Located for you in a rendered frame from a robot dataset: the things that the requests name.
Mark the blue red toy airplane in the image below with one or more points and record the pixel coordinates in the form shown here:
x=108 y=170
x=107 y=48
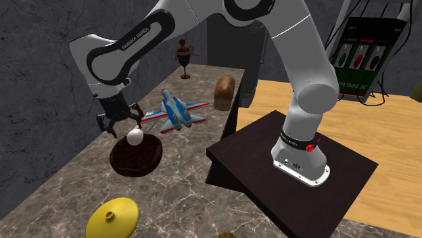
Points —
x=176 y=112

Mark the olive green object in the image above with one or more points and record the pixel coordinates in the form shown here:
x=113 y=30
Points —
x=417 y=94

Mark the small brown round object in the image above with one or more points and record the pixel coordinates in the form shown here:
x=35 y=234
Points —
x=227 y=235

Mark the white egg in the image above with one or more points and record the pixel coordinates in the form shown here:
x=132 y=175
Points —
x=135 y=137

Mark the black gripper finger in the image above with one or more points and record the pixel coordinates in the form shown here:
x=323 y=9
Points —
x=105 y=123
x=139 y=114

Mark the brown bread loaf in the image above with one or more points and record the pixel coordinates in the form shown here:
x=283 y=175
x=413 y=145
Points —
x=224 y=94

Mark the yellow round lid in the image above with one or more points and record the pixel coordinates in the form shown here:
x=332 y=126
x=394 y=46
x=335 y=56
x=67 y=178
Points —
x=113 y=219

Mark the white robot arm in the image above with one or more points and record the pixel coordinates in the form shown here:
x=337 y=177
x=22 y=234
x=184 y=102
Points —
x=296 y=59

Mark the dark brown woven bowl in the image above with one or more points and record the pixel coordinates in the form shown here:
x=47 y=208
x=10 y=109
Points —
x=137 y=160

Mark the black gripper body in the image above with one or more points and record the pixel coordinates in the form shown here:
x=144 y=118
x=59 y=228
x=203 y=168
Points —
x=113 y=105

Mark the green fuel pump machine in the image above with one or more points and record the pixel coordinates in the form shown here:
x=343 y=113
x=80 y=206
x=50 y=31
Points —
x=362 y=56

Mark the dark tall cabinet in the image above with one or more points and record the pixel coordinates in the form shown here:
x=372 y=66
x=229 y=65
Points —
x=230 y=46

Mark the dark robot stand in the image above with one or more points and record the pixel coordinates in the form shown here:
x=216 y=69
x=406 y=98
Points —
x=263 y=184

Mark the dark goblet with red decor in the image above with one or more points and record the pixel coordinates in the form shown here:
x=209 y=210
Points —
x=184 y=59

